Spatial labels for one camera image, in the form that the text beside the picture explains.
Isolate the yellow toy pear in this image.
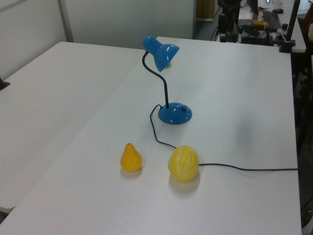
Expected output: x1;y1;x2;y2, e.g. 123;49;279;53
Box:
119;142;143;172

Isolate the black electronic equipment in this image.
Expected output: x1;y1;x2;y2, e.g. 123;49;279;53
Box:
239;23;275;47

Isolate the blue gooseneck desk lamp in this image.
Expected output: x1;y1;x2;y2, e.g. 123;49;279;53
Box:
142;35;193;126

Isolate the black clamped camera pole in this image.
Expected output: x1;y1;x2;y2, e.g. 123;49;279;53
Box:
279;0;301;53

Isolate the yellow striped toy melon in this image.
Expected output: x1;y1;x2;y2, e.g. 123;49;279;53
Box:
167;144;200;182

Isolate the black lamp power cable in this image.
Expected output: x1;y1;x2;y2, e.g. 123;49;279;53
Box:
149;103;299;172

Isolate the black computer keyboard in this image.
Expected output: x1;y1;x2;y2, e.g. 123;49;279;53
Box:
261;10;283;28

